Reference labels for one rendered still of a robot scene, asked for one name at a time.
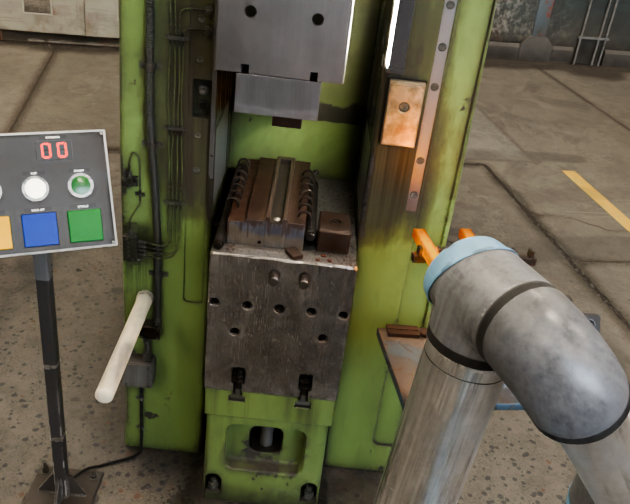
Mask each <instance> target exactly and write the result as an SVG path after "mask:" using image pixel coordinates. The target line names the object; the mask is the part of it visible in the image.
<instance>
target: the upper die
mask: <svg viewBox="0 0 630 504"><path fill-rule="evenodd" d="M317 78H318V73H316V72H310V81H308V80H299V79H291V78H282V77H273V76H265V75H256V74H249V65H247V64H244V67H243V69H242V71H241V73H239V72H236V82H235V100H234V112H240V113H248V114H257V115H266V116H275V117H284V118H292V119H301V120H310V121H317V120H318V112H319V103H320V94H321V86H322V82H317Z"/></svg>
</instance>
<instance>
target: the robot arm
mask: <svg viewBox="0 0 630 504"><path fill-rule="evenodd" d="M423 287H424V292H425V294H426V298H427V300H428V301H429V302H430V303H431V304H432V305H434V309H433V312H432V315H431V318H430V322H429V325H428V328H427V331H426V336H427V338H426V341H425V344H424V348H423V351H422V354H421V357H420V360H419V363H418V366H417V369H416V372H415V376H414V379H413V382H412V385H411V388H410V391H409V394H408V397H407V400H406V403H405V407H404V410H403V413H402V416H401V419H400V422H399V425H398V428H397V431H396V435H395V438H394V441H393V444H392V447H391V450H390V453H389V456H388V459H387V463H386V466H385V469H384V472H383V475H382V478H381V481H380V484H379V487H378V491H377V494H376V497H375V500H374V503H373V504H457V502H458V499H459V497H460V494H461V492H462V489H463V487H464V484H465V482H466V479H467V476H468V474H469V471H470V469H471V466H472V464H473V461H474V459H475V456H476V454H477V451H478V449H479V446H480V443H481V441H482V438H483V436H484V433H485V431H486V428H487V426H488V423H489V421H490V418H491V415H492V413H493V410H494V408H495V405H496V403H497V400H498V398H499V395H500V393H501V390H502V388H503V385H504V383H505V385H506V386H507V387H508V388H509V390H510V391H511V392H512V394H513V395H514V396H515V397H516V399H517V400H518V402H519V403H520V404H521V406H522V407H523V409H524V410H525V411H526V413H527V414H528V416H529V417H530V419H531V420H532V422H533V423H534V425H535V426H536V428H537V429H538V430H539V431H540V432H541V433H542V434H543V435H545V436H546V437H548V438H549V439H551V440H553V441H555V442H558V443H560V444H561V445H562V447H563V449H564V451H565V452H566V454H567V456H568V458H569V459H570V461H571V463H572V465H573V466H574V468H575V470H576V471H577V473H576V476H575V478H574V480H573V481H572V483H571V484H570V486H569V490H568V495H567V498H566V504H630V384H629V381H628V378H627V376H626V373H625V371H624V369H623V367H622V365H621V364H620V362H619V361H618V359H617V357H616V356H615V354H614V353H613V351H612V350H611V349H610V347H609V346H608V344H607V343H606V341H605V340H604V339H603V337H602V336H601V334H600V320H601V317H600V316H599V315H598V314H595V313H587V312H581V311H580V310H579V309H578V308H577V307H576V306H575V305H574V304H573V303H572V302H571V301H570V300H569V299H568V298H567V297H566V296H565V295H564V294H563V293H562V292H561V291H559V290H557V289H556V288H555V287H554V286H553V285H552V284H550V283H549V282H548V281H547V280H546V279H545V278H543V277H542V276H541V275H540V274H539V273H537V272H536V271H535V270H534V269H533V268H531V267H530V266H529V265H528V264H527V263H526V262H524V261H523V260H522V259H521V258H520V257H519V256H518V254H517V253H516V252H515V251H514V250H512V249H511V248H508V247H506V246H504V245H503V244H502V243H500V242H499V241H497V240H496V239H493V238H491V237H486V236H473V237H468V238H465V239H462V240H459V241H457V242H455V243H453V244H452V245H451V246H450V247H449V248H447V249H444V250H443V251H442V252H440V253H439V254H438V255H437V256H436V257H435V259H434V260H433V261H432V262H431V264H430V265H429V267H428V269H427V271H426V274H425V276H424V281H423Z"/></svg>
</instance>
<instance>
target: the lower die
mask: <svg viewBox="0 0 630 504"><path fill-rule="evenodd" d="M280 159H285V160H292V163H291V169H290V176H289V183H288V190H287V197H286V204H285V211H284V218H283V222H282V224H276V223H270V214H271V209H272V203H273V198H274V192H275V187H276V181H277V176H278V170H279V165H280ZM248 160H249V161H250V163H251V166H250V167H248V168H249V173H247V169H246V167H245V166H244V167H243V171H245V172H246V173H247V180H245V181H246V185H245V186H243V180H242V179H240V180H239V183H240V184H241V185H242V186H243V188H244V193H242V199H241V200H239V197H240V196H239V194H238V193H237V192H236V194H235V197H236V198H237V199H238V200H239V201H240V207H238V208H237V201H236V200H234V201H233V204H232V208H231V211H230V214H229V218H228V225H227V242H228V243H238V244H247V245H256V246H263V245H264V246H266V247H276V248H284V247H285V248H289V247H296V248H297V249H298V250H303V242H304V233H305V225H306V213H302V214H301V215H300V217H297V215H298V213H299V212H301V211H307V206H302V207H301V210H299V209H298V207H299V206H300V205H301V204H302V203H307V201H308V198H304V199H302V201H301V202H299V200H300V198H301V197H303V196H308V191H305V192H303V193H302V195H300V192H301V191H302V190H304V189H309V185H304V186H303V189H301V185H302V184H303V183H305V182H309V178H306V179H304V181H303V182H301V180H302V178H303V177H305V176H310V172H306V173H305V174H304V176H302V173H303V172H304V171H305V170H310V166H311V162H303V161H295V158H289V157H280V156H278V158H277V159H271V158H262V157H261V158H260V160H253V159H248ZM257 241H261V244H258V243H257Z"/></svg>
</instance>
